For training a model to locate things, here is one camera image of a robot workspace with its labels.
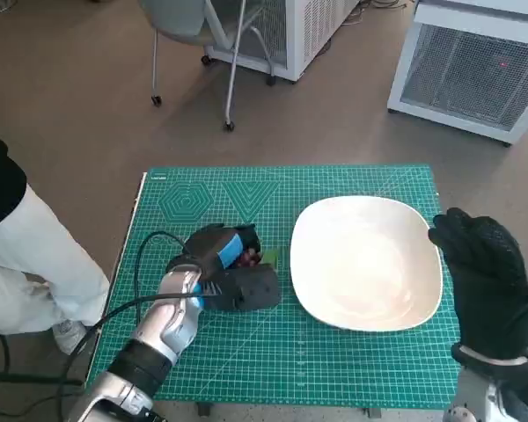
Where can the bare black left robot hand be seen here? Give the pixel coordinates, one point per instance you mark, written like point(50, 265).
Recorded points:
point(211, 246)

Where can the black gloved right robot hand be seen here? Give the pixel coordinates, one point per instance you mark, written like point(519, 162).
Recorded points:
point(488, 281)

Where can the toy red grapes with leaf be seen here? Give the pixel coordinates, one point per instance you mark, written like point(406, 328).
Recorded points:
point(249, 259)

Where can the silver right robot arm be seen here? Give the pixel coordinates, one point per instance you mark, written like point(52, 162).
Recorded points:
point(493, 387)

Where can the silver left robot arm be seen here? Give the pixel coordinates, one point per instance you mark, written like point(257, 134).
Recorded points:
point(158, 334)

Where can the white square plate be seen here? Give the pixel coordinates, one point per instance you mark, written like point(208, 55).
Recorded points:
point(365, 264)

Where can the green cutting mat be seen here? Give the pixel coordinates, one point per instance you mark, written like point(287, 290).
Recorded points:
point(268, 351)

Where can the person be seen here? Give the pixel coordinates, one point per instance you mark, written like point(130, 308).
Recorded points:
point(31, 264)

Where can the white mesh cabinet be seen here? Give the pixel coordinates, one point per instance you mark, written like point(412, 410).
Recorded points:
point(466, 70)
point(299, 31)

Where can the grey chair with castors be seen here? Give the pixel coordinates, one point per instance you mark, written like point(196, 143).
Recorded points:
point(189, 22)

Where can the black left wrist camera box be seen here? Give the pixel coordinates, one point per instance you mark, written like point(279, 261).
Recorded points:
point(251, 290)

